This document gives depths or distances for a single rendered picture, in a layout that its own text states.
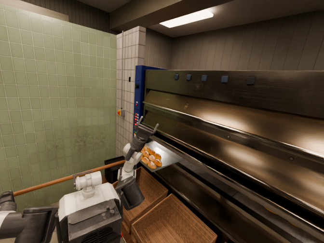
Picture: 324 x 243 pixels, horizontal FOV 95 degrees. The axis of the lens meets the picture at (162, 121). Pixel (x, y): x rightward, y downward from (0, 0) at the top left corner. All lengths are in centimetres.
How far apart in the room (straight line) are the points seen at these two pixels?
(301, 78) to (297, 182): 54
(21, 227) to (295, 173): 130
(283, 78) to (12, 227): 140
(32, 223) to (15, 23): 206
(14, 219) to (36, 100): 175
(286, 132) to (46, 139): 259
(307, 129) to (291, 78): 27
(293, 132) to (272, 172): 26
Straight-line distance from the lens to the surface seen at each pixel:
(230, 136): 116
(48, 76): 244
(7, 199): 135
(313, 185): 112
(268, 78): 106
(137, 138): 95
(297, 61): 397
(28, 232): 90
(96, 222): 80
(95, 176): 85
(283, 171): 112
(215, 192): 138
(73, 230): 80
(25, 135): 258
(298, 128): 105
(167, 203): 180
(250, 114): 110
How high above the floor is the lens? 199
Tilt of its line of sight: 15 degrees down
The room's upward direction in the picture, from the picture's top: 5 degrees clockwise
